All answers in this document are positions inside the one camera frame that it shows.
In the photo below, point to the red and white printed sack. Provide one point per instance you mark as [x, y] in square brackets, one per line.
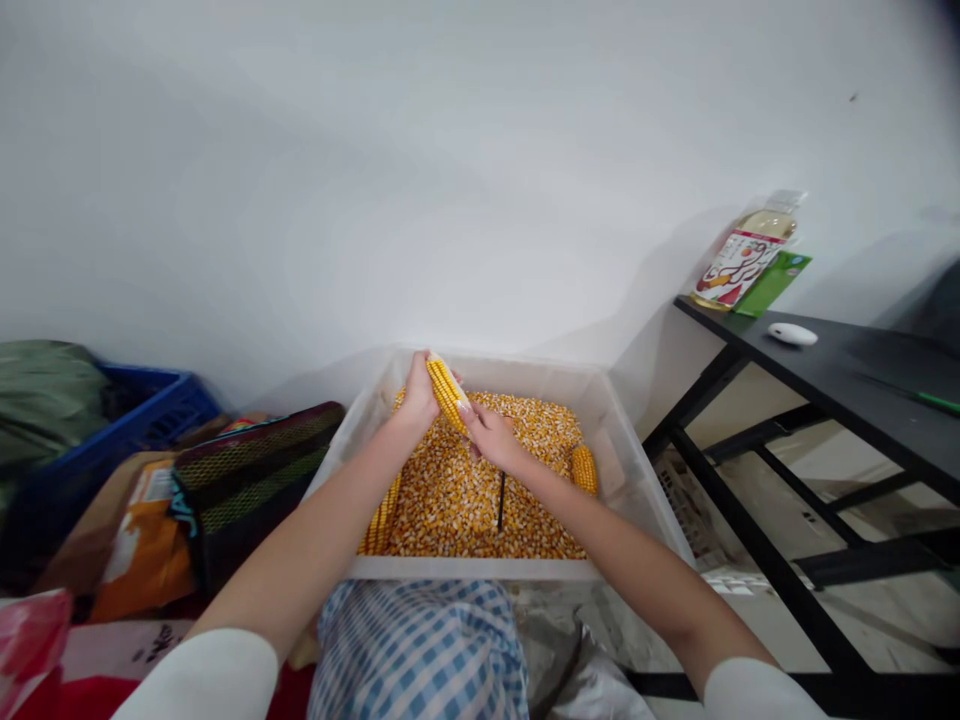
[135, 652]

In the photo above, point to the white oval device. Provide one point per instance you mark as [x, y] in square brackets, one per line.
[791, 334]

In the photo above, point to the orange and white sack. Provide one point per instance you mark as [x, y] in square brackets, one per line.
[142, 547]

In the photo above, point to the short yellow corn cob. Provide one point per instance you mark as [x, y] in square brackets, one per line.
[584, 469]

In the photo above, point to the blue plastic crate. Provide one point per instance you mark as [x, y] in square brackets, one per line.
[150, 420]

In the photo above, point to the red plastic bag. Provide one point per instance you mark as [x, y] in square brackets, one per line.
[30, 652]

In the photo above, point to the person's left fingers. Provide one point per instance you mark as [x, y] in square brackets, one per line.
[421, 361]

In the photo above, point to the black and green mesh bag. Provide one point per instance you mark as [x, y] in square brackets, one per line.
[247, 472]

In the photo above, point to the thin black stick tool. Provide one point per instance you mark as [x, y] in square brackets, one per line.
[499, 502]

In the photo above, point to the green pen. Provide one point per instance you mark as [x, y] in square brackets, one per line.
[937, 401]

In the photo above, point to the pile of loose corn kernels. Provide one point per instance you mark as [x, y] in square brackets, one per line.
[457, 510]

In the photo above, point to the clear plastic storage bin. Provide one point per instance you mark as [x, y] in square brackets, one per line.
[615, 450]

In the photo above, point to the person's right fingers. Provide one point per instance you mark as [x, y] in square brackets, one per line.
[478, 431]

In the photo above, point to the person's legs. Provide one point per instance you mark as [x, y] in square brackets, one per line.
[420, 652]

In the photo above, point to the brown cardboard box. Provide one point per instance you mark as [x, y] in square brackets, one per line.
[90, 517]

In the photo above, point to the grey plastic sheet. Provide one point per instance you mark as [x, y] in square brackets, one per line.
[585, 660]

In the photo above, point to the olive green bag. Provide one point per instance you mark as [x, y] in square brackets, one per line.
[45, 397]

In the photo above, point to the half-shelled yellow corn cob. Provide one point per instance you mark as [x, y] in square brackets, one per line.
[448, 397]

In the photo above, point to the long yellow corn cob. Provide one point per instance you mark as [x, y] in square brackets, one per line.
[384, 517]

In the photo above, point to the clear drink bottle, red label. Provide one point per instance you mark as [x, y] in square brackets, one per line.
[739, 262]

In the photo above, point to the black metal-frame table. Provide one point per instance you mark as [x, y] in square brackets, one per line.
[847, 375]

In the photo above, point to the green carton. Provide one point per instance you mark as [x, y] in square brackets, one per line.
[776, 285]

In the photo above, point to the person's left hand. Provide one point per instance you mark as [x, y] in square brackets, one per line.
[416, 401]

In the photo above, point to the white plastic crate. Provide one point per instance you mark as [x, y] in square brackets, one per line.
[694, 510]

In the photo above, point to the person's right hand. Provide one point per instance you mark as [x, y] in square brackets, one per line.
[501, 444]

